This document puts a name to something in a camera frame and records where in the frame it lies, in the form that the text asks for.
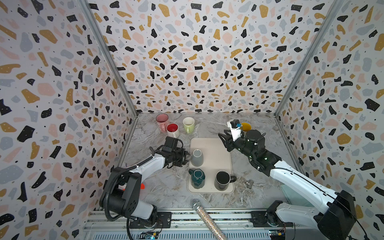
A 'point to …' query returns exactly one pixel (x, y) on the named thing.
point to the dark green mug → (197, 178)
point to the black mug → (222, 179)
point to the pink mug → (162, 119)
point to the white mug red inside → (172, 130)
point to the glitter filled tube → (214, 228)
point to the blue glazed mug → (246, 127)
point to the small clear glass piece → (249, 183)
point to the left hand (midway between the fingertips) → (193, 154)
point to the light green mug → (188, 123)
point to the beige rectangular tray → (217, 157)
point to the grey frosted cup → (197, 158)
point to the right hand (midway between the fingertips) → (223, 132)
